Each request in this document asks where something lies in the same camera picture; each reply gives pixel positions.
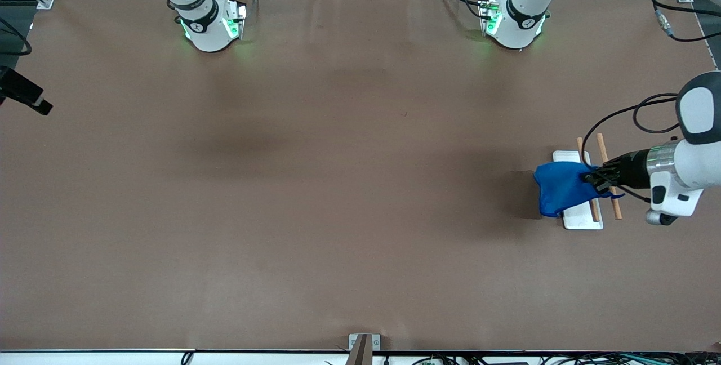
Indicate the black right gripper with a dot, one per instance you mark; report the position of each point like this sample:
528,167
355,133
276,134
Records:
18,90

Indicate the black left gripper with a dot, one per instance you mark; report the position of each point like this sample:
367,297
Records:
630,169

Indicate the blue microfibre towel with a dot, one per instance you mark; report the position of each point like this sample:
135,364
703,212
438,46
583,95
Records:
557,190

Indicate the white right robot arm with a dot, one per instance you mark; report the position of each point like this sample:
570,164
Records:
211,32

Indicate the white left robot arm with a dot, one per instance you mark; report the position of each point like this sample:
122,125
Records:
526,21

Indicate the white towel rack wooden rods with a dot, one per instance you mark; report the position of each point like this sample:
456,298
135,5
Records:
583,219

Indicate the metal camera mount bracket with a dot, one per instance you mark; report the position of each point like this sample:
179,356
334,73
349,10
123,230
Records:
363,345

